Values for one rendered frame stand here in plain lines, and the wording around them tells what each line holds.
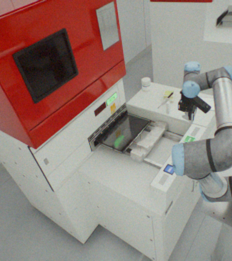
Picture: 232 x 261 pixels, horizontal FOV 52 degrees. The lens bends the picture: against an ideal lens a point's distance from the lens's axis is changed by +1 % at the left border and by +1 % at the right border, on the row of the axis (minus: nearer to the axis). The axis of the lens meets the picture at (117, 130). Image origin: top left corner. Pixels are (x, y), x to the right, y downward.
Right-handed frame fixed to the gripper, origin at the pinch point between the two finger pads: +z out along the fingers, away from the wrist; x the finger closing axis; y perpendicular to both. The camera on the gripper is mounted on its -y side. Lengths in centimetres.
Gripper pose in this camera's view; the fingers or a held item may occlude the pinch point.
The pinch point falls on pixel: (191, 122)
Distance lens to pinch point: 140.1
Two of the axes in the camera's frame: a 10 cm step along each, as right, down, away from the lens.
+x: -5.8, 6.0, -5.5
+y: -8.0, -3.0, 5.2
